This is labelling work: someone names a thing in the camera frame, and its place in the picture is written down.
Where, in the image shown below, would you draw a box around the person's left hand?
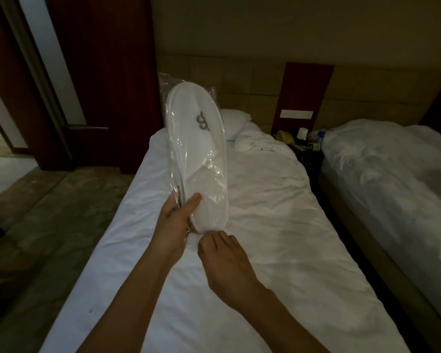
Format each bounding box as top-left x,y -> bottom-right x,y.
149,192 -> 202,269

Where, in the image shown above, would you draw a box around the dark red wooden panel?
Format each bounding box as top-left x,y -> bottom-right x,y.
272,62 -> 334,133

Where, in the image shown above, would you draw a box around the white pillow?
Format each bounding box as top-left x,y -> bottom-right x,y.
219,109 -> 253,141

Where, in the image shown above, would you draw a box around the white slippers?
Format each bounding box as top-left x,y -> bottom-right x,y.
158,72 -> 228,250

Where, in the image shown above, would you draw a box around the person's right hand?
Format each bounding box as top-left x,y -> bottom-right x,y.
198,231 -> 266,314

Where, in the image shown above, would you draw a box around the person's right forearm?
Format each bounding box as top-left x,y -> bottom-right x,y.
235,283 -> 331,353

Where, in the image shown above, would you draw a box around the beige padded headboard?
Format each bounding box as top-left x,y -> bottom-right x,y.
157,52 -> 441,133

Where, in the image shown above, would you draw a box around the person's left forearm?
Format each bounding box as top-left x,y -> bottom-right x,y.
76,247 -> 174,353

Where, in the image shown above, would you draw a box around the white switch plate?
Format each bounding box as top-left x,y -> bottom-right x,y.
280,110 -> 314,120

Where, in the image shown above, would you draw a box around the dark wooden nightstand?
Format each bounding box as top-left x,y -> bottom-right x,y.
289,142 -> 325,180

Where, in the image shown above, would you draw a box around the dark wooden door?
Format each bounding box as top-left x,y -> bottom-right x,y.
44,0 -> 163,175

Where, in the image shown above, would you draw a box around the bed with white duvet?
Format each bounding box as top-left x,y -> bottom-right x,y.
318,118 -> 441,353
40,121 -> 412,353

